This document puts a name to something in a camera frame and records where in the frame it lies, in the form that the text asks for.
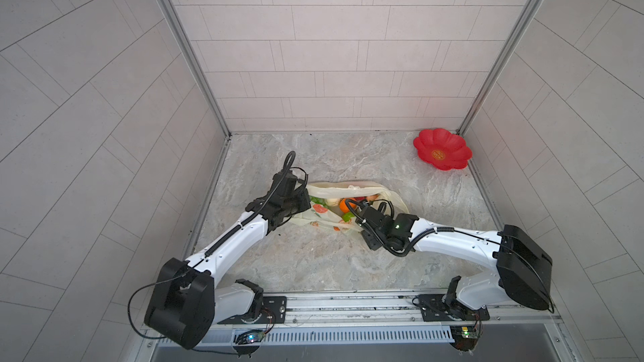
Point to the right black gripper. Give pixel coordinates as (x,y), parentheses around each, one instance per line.
(366,239)

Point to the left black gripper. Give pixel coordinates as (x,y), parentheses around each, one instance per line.
(303,199)

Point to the green toy apple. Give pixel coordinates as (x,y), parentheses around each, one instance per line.
(347,217)

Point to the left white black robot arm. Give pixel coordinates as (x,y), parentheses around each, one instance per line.
(186,299)

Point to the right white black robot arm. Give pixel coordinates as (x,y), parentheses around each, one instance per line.
(515,268)

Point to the green toy vegetable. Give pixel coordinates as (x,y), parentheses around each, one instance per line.
(318,200)

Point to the orange toy fruit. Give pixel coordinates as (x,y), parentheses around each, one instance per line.
(344,205)

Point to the red flower-shaped plate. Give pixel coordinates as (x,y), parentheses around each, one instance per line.
(442,149)

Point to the right small circuit board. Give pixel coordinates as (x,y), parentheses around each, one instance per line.
(465,338)

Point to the small circuit board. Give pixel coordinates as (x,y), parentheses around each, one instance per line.
(251,337)
(465,338)

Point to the left small circuit board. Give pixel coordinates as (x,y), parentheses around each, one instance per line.
(251,337)

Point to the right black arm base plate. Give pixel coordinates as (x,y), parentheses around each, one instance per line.
(433,307)

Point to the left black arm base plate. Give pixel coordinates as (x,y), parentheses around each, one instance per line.
(272,311)

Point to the aluminium mounting rail frame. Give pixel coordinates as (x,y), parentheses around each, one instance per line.
(379,318)

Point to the left aluminium corner post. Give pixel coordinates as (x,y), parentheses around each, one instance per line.
(177,30)

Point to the aluminium corner post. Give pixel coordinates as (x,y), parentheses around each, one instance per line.
(177,30)
(519,29)

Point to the right aluminium corner post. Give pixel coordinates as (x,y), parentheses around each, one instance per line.
(519,29)

